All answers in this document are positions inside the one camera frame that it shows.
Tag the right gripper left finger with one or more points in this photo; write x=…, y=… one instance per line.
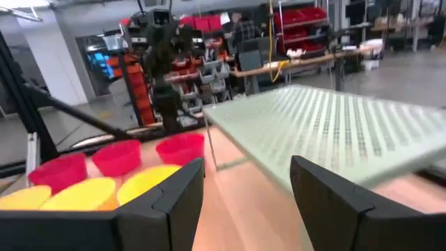
x=157, y=223

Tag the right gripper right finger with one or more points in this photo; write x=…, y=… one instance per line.
x=334, y=216

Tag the yellow plastic bowl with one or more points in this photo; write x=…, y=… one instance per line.
x=24, y=198
x=80, y=195
x=143, y=183

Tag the red plastic bowl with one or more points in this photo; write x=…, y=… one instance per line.
x=181, y=148
x=116, y=158
x=59, y=172

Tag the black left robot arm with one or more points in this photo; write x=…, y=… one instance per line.
x=163, y=62

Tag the green perforated metal shelf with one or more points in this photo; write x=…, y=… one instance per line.
x=331, y=132

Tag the wooden workbench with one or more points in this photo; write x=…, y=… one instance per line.
x=303, y=62

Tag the parts bin rack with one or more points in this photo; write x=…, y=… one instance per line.
x=209, y=75

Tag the shelving with red bins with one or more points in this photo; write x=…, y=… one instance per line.
x=299, y=17

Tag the person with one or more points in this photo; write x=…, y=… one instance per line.
x=244, y=33

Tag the white frame bracket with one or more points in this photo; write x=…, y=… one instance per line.
x=31, y=157

